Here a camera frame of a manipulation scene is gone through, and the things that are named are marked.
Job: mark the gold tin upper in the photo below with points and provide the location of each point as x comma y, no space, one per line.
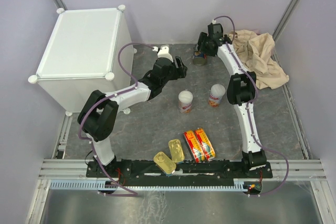
177,154

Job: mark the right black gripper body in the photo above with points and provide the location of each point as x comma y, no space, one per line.
203,47

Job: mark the beige crumpled cloth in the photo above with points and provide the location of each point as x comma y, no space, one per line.
255,53

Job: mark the light blue cable duct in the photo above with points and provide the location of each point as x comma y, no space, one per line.
103,185

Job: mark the white plastic cube cabinet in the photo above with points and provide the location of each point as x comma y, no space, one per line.
88,50

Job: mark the red green flat tin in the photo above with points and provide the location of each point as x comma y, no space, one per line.
205,144

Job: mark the red yellow flat tin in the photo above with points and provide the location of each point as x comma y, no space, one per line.
194,146

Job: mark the dark blue food can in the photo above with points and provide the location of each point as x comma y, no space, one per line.
199,58

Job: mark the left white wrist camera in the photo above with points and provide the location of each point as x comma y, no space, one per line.
163,52

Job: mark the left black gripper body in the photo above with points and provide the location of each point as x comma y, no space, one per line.
166,80

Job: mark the gold tin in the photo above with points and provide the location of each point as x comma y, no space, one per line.
164,163
177,154

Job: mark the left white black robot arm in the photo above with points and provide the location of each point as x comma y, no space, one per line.
97,117

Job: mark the aluminium frame rail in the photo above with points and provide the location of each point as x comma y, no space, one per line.
275,170

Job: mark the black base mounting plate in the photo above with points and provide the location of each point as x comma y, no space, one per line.
229,169

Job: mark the red white tall can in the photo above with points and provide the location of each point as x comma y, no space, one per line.
185,99

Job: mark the orange label white-lid can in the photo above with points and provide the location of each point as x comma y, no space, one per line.
216,94

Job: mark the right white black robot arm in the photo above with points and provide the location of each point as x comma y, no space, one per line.
241,92

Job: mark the gold tin lower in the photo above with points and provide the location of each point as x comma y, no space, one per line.
164,163

